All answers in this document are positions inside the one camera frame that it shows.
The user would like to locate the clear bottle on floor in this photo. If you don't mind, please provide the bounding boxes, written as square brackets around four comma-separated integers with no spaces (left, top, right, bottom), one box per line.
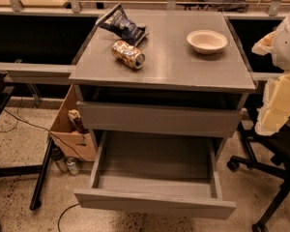
[67,158,80,175]

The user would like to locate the dark bottle on floor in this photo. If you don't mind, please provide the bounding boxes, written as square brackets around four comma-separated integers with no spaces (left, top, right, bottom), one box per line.
[51,147,69,173]

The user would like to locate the white paper bowl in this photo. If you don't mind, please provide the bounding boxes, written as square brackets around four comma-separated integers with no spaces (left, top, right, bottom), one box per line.
[187,30,228,55]

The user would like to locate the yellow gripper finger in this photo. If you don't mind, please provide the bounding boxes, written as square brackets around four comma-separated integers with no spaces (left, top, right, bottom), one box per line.
[255,72,290,136]
[251,32,275,56]

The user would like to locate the black office chair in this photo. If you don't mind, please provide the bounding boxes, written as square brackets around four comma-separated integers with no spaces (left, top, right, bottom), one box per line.
[226,108,290,232]

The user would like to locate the closed grey upper drawer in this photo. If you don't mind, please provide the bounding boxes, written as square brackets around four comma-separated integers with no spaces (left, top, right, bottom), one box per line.
[76,101,241,137]

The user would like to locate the cardboard box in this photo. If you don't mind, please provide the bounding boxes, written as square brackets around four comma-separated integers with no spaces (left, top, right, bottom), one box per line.
[50,86,96,161]

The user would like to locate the snack bag in box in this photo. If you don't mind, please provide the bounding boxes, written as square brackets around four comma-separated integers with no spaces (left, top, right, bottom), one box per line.
[68,109,88,134]

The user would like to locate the black floor cable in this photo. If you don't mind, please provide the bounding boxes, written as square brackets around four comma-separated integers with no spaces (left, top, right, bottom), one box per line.
[0,97,87,162]

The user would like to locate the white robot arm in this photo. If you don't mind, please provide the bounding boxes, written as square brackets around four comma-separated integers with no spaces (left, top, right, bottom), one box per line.
[252,13,290,136]

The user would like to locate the grey drawer cabinet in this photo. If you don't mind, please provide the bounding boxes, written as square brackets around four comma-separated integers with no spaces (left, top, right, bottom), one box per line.
[71,10,255,154]

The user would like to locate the crushed orange soda can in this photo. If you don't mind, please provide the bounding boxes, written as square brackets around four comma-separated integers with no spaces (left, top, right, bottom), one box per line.
[111,41,145,70]

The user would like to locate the open grey middle drawer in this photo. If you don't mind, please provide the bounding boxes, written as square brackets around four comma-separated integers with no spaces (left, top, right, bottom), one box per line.
[74,131,236,219]

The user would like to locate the blue chip bag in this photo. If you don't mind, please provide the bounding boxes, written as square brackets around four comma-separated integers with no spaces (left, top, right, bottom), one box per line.
[96,4,148,46]

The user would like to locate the black table leg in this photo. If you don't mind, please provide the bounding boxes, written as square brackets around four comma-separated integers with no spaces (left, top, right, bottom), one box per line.
[29,139,53,211]

